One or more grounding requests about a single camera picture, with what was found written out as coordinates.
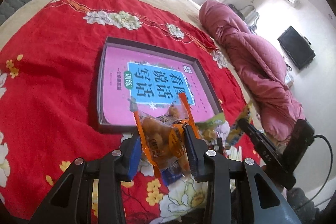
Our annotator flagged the green yellow cake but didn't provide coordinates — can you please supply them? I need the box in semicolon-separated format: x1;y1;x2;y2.
196;113;230;143

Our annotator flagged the orange pack fried snack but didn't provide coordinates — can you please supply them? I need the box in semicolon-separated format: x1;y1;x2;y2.
133;93;199;177

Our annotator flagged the person's right hand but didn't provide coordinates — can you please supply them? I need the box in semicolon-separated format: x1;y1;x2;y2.
261;164;296;199

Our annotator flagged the pink quilted blanket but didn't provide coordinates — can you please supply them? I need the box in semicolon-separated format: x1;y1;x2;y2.
199;0;305;141

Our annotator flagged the blue cookie packet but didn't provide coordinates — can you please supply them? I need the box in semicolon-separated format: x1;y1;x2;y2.
161;161;190;186

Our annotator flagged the black television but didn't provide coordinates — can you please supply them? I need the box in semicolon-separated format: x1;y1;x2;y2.
278;26;315;70

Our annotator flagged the pink book blue title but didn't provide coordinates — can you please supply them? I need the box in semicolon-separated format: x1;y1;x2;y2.
101;45;216;126

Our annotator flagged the white drying rack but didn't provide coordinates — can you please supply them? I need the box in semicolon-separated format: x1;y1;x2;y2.
239;5;260;32

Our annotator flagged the shallow grey cardboard box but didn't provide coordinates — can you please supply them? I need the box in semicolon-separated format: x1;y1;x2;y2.
96;36;224;134

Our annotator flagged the red floral cloth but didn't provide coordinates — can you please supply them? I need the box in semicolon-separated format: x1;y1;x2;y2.
1;0;246;219

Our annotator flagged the black cable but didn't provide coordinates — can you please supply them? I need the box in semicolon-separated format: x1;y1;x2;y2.
294;134;334;212

